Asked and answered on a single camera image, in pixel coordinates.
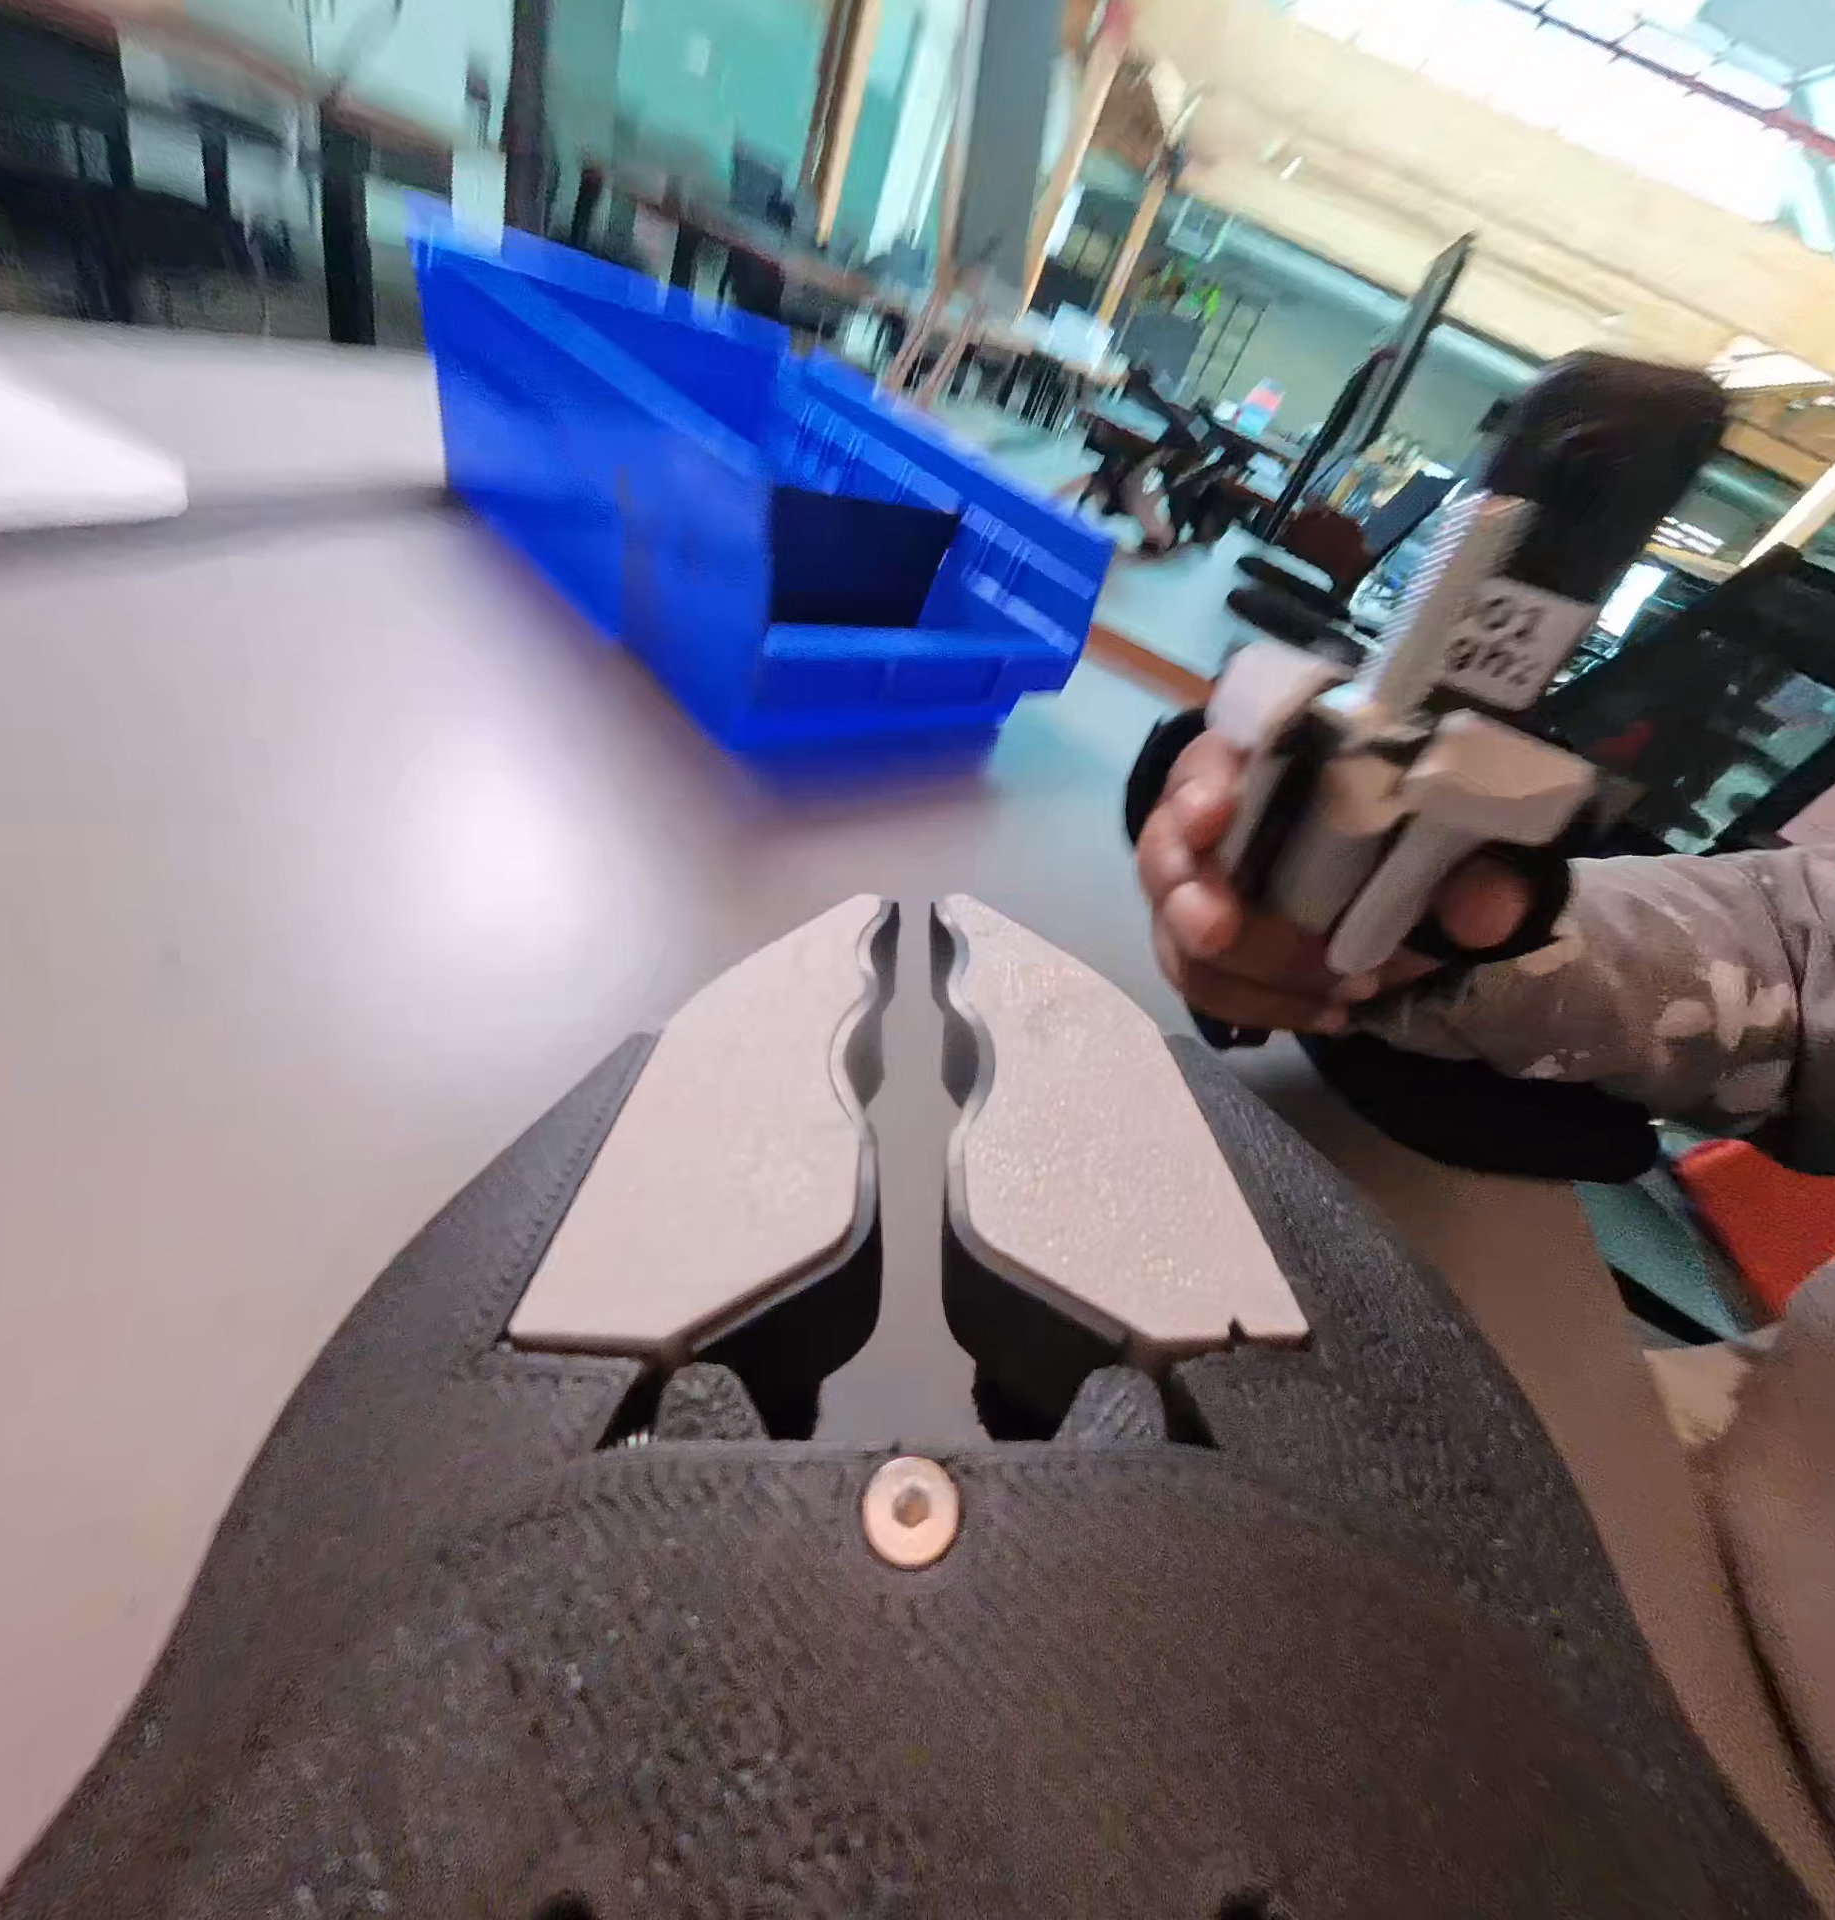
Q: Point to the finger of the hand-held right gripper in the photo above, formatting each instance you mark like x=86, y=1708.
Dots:
x=1285, y=706
x=1471, y=796

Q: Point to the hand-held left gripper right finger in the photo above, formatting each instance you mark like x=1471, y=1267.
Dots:
x=1097, y=1171

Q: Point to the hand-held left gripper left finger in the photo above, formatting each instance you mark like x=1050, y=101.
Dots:
x=708, y=1171

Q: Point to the blue plastic bin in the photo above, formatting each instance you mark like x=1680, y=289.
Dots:
x=603, y=451

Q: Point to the person's right forearm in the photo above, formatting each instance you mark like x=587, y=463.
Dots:
x=1680, y=991

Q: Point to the person's right hand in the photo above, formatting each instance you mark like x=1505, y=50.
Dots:
x=1203, y=930

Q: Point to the black oblong pad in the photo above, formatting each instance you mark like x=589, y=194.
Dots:
x=1299, y=617
x=1299, y=573

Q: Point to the dark computer monitor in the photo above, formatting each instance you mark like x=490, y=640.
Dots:
x=1399, y=376

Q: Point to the black mesh office chair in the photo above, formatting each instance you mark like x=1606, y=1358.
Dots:
x=1725, y=691

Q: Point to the black chair armrest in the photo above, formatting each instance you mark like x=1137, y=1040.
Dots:
x=1486, y=1117

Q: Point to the black bin divider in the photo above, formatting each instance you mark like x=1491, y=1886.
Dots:
x=857, y=555

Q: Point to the person's teal office chair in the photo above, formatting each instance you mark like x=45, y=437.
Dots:
x=1772, y=1216

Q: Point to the wooden document stand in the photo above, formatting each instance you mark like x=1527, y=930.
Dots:
x=47, y=451

